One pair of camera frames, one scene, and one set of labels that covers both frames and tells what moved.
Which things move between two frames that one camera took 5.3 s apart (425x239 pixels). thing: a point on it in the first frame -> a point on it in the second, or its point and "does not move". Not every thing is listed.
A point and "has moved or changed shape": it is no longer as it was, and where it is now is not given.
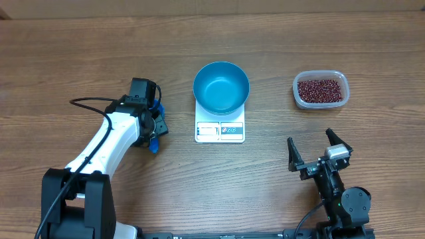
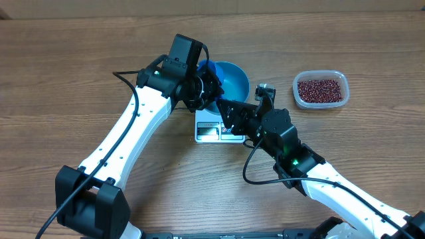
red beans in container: [319, 91] does not move
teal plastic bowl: [221, 87] does not move
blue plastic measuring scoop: [153, 142] has moved or changed shape
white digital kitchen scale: [210, 128] does not move
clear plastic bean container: [321, 89] does not move
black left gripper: [163, 128] -> [216, 90]
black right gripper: [311, 168] -> [244, 113]
